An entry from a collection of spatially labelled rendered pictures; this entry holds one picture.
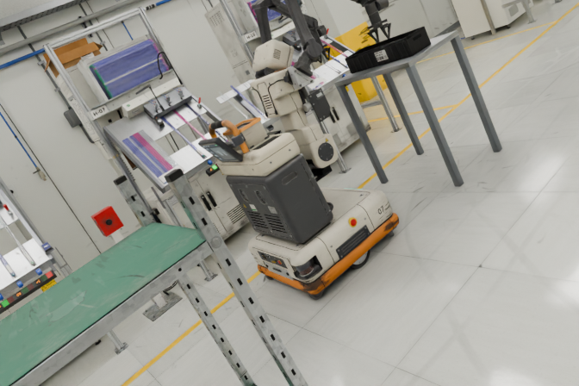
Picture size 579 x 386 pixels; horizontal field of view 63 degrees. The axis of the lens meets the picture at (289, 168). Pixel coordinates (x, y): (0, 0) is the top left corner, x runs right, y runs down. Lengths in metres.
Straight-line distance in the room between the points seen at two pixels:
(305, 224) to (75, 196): 3.15
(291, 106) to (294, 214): 0.59
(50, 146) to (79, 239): 0.95
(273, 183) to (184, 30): 3.64
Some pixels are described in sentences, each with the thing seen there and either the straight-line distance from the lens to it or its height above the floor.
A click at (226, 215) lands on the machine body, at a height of 0.21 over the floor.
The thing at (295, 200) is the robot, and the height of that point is 0.51.
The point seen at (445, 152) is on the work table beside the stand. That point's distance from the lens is 2.85.
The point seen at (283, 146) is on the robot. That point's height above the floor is 0.77.
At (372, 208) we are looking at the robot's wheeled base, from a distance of 2.54.
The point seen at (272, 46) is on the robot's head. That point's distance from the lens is 2.52.
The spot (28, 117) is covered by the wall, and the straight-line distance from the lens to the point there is 5.07.
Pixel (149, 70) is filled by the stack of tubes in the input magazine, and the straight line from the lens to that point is 3.76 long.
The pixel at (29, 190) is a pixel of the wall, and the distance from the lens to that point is 5.02.
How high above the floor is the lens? 1.23
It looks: 15 degrees down
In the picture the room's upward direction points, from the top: 27 degrees counter-clockwise
